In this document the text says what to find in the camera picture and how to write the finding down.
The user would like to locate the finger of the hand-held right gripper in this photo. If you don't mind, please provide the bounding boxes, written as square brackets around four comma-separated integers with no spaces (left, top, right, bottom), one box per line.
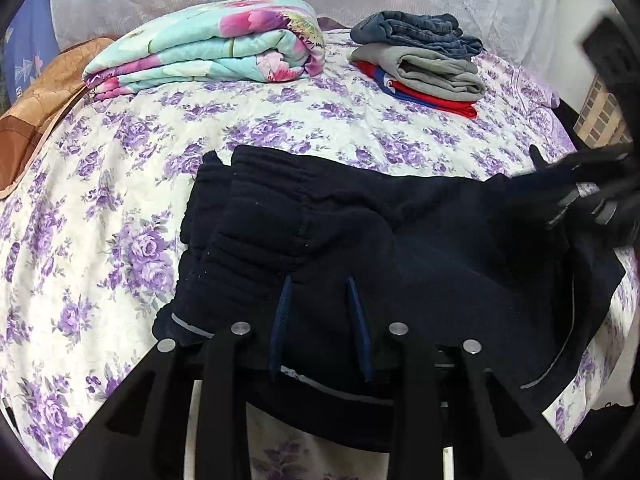
[529,144,632,232]

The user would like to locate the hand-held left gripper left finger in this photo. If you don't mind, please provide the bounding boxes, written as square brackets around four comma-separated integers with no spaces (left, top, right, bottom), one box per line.
[52,275,294,480]

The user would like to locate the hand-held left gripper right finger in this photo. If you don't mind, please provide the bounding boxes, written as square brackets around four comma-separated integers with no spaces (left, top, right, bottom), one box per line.
[346,275,584,480]

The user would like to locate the dark navy pants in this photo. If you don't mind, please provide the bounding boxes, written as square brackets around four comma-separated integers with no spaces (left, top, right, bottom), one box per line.
[151,144,627,453]

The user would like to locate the folded grey pants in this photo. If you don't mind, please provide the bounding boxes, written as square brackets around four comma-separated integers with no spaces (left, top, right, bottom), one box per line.
[350,44,487,101]

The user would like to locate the brick pattern box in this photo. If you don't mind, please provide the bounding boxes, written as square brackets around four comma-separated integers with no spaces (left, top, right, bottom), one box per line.
[574,74,633,148]

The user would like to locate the folded red blue garment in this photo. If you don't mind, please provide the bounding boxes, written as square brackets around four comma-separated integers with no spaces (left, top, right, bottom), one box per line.
[354,60,478,120]

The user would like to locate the folded blue jeans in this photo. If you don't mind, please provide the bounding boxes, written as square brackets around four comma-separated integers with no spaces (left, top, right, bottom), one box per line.
[349,10,485,62]

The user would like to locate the purple floral bed sheet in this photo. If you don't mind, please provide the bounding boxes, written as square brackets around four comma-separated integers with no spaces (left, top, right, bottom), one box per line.
[0,27,640,480]

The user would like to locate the folded floral quilt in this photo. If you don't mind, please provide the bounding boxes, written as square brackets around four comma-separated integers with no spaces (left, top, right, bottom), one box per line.
[81,1,327,102]

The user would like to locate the brown pillow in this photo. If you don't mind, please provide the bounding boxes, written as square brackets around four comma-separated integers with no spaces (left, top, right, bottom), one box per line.
[0,36,121,200]

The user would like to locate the blue patterned cloth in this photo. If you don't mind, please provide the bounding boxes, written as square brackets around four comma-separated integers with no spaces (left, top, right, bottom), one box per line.
[0,0,63,111]

